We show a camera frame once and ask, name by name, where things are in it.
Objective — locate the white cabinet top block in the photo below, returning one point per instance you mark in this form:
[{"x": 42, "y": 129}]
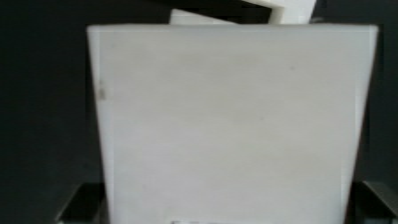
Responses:
[{"x": 230, "y": 110}]

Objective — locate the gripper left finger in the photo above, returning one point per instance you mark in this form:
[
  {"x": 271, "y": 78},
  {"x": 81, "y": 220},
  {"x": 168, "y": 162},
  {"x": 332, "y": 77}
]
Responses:
[{"x": 81, "y": 211}]

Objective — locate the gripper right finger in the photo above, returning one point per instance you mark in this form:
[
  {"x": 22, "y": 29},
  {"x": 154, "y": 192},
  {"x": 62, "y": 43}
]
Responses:
[{"x": 376, "y": 203}]

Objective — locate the white cabinet body box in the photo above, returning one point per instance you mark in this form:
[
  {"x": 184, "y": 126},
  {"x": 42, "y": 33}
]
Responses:
[{"x": 291, "y": 12}]

